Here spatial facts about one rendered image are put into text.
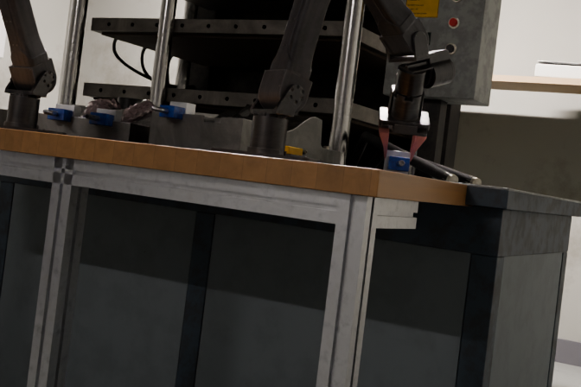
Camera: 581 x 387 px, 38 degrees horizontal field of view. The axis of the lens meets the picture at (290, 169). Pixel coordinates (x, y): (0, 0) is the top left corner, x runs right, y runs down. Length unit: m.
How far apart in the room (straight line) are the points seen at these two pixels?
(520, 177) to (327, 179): 3.49
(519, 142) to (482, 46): 2.09
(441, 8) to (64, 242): 1.54
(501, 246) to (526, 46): 3.18
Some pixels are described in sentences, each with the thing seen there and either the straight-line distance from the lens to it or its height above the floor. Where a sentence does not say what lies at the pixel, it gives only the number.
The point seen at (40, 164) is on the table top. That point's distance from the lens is 1.56.
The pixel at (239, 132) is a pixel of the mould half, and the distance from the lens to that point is 1.88.
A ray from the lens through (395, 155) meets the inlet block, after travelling 1.77.
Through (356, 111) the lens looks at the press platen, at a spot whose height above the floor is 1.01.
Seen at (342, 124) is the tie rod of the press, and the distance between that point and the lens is 2.59.
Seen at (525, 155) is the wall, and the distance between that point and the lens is 4.65.
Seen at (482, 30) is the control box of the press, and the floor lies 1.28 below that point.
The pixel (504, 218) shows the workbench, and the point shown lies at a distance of 1.61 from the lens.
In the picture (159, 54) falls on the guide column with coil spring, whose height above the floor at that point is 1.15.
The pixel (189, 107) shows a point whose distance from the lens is 1.99.
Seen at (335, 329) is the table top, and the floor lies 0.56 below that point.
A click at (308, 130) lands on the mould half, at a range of 2.13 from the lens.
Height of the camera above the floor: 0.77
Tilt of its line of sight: 1 degrees up
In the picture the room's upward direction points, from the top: 7 degrees clockwise
